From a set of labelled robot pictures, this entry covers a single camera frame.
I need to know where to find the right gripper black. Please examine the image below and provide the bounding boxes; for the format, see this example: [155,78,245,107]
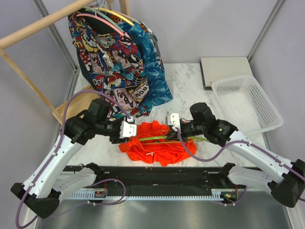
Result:
[165,121,206,143]

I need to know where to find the orange mesh shorts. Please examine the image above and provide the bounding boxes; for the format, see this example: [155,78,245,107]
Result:
[119,121,190,167]

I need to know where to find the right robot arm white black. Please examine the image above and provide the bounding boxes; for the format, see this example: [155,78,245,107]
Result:
[166,103,305,208]

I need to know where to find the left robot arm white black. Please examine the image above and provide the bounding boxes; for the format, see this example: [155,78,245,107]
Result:
[10,98,137,219]

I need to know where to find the blue leaf print shorts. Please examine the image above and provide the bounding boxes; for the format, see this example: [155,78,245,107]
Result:
[129,22,173,115]

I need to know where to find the comic print shorts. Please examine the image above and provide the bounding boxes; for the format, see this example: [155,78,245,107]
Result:
[68,8,149,117]

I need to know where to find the mint green clothes hanger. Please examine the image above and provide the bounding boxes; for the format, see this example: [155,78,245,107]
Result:
[84,6,124,33]

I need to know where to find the pink clothes hanger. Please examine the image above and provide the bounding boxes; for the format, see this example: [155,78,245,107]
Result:
[75,13,124,36]

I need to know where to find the yellow clothes hanger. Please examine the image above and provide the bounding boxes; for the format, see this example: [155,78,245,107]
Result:
[96,7,141,26]

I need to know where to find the wooden clothes rack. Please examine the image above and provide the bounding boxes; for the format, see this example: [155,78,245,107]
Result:
[0,0,131,126]

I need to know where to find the white plastic basket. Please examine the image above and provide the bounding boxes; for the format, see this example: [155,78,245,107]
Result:
[212,75,284,135]

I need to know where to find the grey flat box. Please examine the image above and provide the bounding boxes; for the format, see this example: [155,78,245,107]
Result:
[200,57,252,90]

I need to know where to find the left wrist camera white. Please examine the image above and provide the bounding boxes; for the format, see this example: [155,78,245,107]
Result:
[120,117,137,138]

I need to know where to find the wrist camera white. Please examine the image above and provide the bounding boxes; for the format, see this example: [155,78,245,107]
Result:
[165,113,180,132]
[120,117,137,138]

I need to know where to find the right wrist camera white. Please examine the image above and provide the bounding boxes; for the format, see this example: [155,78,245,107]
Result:
[165,113,180,132]

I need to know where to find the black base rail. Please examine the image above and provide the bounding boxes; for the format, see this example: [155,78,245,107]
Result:
[61,164,248,191]

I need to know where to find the white slotted cable duct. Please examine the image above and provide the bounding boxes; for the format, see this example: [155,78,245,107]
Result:
[66,189,238,202]

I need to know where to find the aluminium frame profile left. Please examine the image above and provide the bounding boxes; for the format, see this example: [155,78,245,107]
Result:
[33,0,79,74]

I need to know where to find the aluminium frame profile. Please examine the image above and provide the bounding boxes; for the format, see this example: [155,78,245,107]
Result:
[247,0,286,63]
[33,0,79,74]

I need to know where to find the aluminium frame profile right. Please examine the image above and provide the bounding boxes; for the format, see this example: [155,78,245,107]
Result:
[247,0,286,63]

